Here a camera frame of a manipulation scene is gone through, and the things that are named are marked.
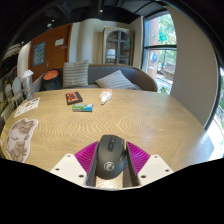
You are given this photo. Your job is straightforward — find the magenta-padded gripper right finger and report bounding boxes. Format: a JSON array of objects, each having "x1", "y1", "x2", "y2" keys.
[{"x1": 125, "y1": 140, "x2": 175, "y2": 188}]

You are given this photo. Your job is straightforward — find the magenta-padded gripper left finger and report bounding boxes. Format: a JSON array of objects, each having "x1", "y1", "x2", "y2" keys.
[{"x1": 49, "y1": 141, "x2": 100, "y2": 188}]

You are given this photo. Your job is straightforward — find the black computer mouse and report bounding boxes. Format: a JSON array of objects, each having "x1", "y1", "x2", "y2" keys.
[{"x1": 95, "y1": 134, "x2": 129, "y2": 181}]

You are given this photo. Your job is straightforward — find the small green pack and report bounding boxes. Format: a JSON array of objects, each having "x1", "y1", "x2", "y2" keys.
[{"x1": 71, "y1": 103, "x2": 94, "y2": 113}]

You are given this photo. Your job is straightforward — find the black and orange box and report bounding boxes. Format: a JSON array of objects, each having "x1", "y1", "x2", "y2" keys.
[{"x1": 65, "y1": 91, "x2": 84, "y2": 106}]

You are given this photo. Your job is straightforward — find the white sticker sheet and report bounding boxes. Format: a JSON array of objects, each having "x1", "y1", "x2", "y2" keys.
[{"x1": 13, "y1": 97, "x2": 41, "y2": 118}]

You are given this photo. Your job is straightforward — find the white and pink pouch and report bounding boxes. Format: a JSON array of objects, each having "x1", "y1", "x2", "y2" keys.
[{"x1": 99, "y1": 88, "x2": 114, "y2": 105}]

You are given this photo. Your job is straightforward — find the black and orange backpack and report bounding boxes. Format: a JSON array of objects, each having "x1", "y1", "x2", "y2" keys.
[{"x1": 41, "y1": 68, "x2": 63, "y2": 92}]

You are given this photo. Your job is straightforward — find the grey sofa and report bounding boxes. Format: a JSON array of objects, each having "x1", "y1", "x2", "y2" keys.
[{"x1": 39, "y1": 63, "x2": 158, "y2": 93}]

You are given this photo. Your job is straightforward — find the clear plastic bottle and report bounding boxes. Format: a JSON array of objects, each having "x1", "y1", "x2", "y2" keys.
[{"x1": 21, "y1": 69, "x2": 36, "y2": 100}]

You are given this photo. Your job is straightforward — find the group of white chairs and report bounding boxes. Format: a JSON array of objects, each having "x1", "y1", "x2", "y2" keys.
[{"x1": 2, "y1": 77, "x2": 24, "y2": 109}]

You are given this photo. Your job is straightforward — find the striped square pillow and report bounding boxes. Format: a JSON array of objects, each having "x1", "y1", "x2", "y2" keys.
[{"x1": 62, "y1": 59, "x2": 91, "y2": 88}]

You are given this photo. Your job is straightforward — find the striped grey pillow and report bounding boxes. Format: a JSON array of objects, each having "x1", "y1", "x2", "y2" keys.
[{"x1": 94, "y1": 69, "x2": 137, "y2": 90}]

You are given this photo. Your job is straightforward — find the brown wooden door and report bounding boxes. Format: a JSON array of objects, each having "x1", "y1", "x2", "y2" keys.
[{"x1": 27, "y1": 23, "x2": 74, "y2": 83}]

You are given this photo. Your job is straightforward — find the blue poster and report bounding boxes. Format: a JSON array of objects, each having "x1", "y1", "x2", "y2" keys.
[{"x1": 32, "y1": 41, "x2": 47, "y2": 67}]

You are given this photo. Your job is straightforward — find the black-framed window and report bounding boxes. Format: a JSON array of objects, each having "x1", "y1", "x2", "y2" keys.
[{"x1": 141, "y1": 11, "x2": 178, "y2": 94}]

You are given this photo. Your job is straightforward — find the arched glass-door cabinet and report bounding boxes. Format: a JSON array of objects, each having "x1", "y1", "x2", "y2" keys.
[{"x1": 101, "y1": 26, "x2": 135, "y2": 66}]

